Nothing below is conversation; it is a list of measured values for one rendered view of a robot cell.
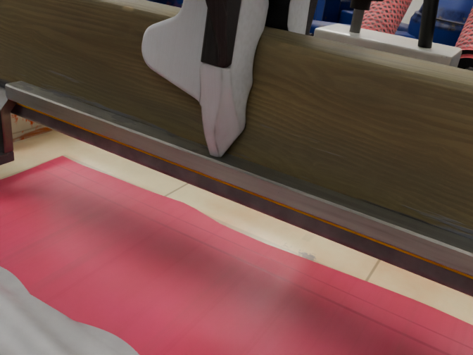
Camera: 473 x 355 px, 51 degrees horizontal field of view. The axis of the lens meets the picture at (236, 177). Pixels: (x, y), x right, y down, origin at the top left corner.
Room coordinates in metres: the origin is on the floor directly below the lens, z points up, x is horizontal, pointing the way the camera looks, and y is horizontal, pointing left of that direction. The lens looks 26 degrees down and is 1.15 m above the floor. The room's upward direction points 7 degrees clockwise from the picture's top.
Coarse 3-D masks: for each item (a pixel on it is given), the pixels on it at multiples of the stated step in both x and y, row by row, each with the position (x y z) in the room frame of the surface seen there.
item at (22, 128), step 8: (16, 120) 0.41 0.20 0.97; (24, 120) 0.42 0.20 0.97; (16, 128) 0.41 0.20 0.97; (24, 128) 0.42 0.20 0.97; (32, 128) 0.42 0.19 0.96; (40, 128) 0.43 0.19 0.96; (48, 128) 0.44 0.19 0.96; (16, 136) 0.41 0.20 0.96; (24, 136) 0.42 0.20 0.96; (32, 136) 0.42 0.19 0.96
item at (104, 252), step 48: (0, 192) 0.32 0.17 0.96; (48, 192) 0.32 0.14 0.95; (96, 192) 0.33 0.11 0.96; (144, 192) 0.34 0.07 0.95; (0, 240) 0.26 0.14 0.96; (48, 240) 0.26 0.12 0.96; (96, 240) 0.27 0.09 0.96; (144, 240) 0.28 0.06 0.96; (192, 240) 0.29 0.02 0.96; (240, 240) 0.29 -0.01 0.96; (48, 288) 0.22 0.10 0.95; (96, 288) 0.22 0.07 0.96; (144, 288) 0.23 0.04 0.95; (192, 288) 0.24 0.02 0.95; (144, 336) 0.19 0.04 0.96
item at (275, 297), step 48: (240, 288) 0.24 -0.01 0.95; (288, 288) 0.25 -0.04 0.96; (336, 288) 0.25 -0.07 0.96; (384, 288) 0.26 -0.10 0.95; (192, 336) 0.20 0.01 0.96; (240, 336) 0.20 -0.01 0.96; (288, 336) 0.21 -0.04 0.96; (336, 336) 0.21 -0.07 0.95; (384, 336) 0.22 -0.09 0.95; (432, 336) 0.22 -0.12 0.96
